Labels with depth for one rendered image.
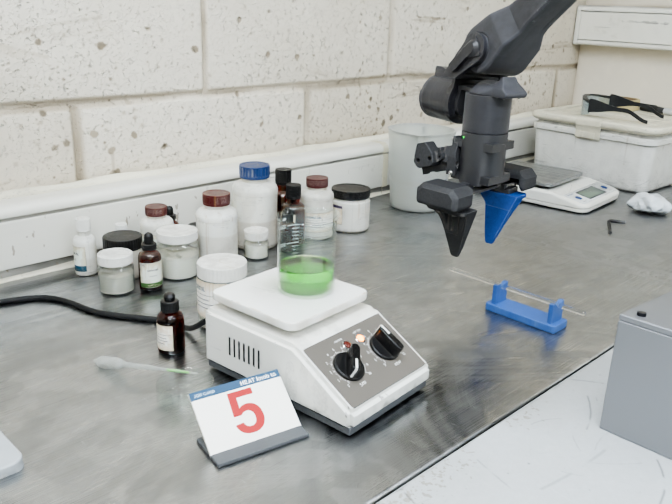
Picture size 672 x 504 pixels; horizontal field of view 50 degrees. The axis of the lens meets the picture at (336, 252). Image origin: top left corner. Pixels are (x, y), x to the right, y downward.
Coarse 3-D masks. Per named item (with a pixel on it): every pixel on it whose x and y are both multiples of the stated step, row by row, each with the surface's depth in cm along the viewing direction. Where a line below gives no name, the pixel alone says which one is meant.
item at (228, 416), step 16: (256, 384) 67; (272, 384) 68; (208, 400) 64; (224, 400) 65; (240, 400) 65; (256, 400) 66; (272, 400) 67; (208, 416) 63; (224, 416) 64; (240, 416) 65; (256, 416) 65; (272, 416) 66; (288, 416) 66; (208, 432) 63; (224, 432) 63; (240, 432) 64; (256, 432) 64
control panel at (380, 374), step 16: (368, 320) 74; (384, 320) 75; (336, 336) 70; (352, 336) 71; (368, 336) 72; (304, 352) 67; (320, 352) 68; (336, 352) 69; (368, 352) 71; (400, 352) 73; (320, 368) 66; (368, 368) 69; (384, 368) 70; (400, 368) 71; (416, 368) 72; (336, 384) 66; (352, 384) 67; (368, 384) 67; (384, 384) 68; (352, 400) 65
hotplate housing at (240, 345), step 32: (224, 320) 73; (256, 320) 72; (352, 320) 73; (224, 352) 74; (256, 352) 70; (288, 352) 67; (416, 352) 74; (288, 384) 68; (320, 384) 66; (416, 384) 72; (320, 416) 67; (352, 416) 64
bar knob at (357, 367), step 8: (352, 344) 68; (344, 352) 69; (352, 352) 67; (336, 360) 67; (344, 360) 68; (352, 360) 66; (360, 360) 69; (336, 368) 67; (344, 368) 67; (352, 368) 66; (360, 368) 68; (344, 376) 67; (352, 376) 66; (360, 376) 67
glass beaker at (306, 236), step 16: (288, 208) 75; (304, 208) 76; (320, 208) 76; (288, 224) 70; (304, 224) 76; (320, 224) 70; (336, 224) 72; (288, 240) 71; (304, 240) 70; (320, 240) 71; (288, 256) 72; (304, 256) 71; (320, 256) 71; (288, 272) 72; (304, 272) 72; (320, 272) 72; (288, 288) 73; (304, 288) 72; (320, 288) 73
